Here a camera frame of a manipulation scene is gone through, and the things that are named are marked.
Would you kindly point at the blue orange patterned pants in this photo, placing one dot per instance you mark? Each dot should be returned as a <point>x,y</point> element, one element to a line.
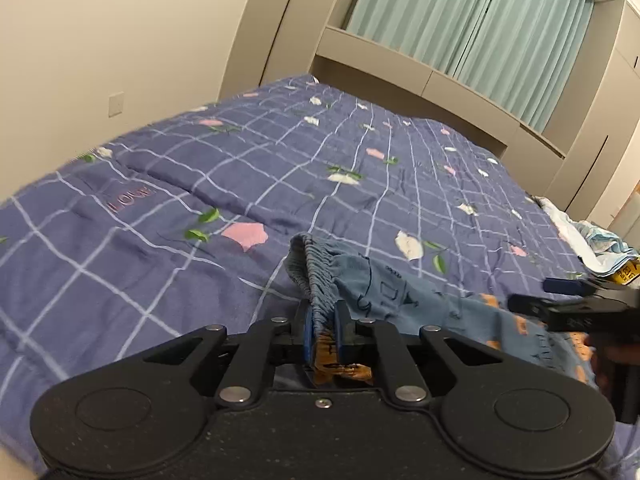
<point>327,271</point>

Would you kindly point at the beige headboard cabinet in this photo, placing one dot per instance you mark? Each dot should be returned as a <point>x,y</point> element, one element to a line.
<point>583,160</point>

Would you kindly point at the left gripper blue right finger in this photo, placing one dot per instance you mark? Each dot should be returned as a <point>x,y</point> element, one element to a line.
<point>343,330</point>

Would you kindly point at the light green curtain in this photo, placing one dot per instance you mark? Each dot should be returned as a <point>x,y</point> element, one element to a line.
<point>517,53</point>

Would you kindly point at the white blue crumpled cloth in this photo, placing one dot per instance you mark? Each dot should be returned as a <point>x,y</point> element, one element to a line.
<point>602,252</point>

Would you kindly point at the purple plaid floral quilt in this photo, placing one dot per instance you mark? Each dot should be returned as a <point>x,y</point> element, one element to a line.
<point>147,315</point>

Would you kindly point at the white wall switch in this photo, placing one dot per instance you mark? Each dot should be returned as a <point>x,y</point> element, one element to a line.
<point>115,104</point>

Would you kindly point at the yellow package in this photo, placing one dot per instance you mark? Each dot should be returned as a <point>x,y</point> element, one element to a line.
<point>627,273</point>

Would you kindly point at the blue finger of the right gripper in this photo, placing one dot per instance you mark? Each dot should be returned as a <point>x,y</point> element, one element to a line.
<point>561,286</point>
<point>530,306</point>

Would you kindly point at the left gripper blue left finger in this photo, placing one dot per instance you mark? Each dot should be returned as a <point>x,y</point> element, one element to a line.
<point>303,335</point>

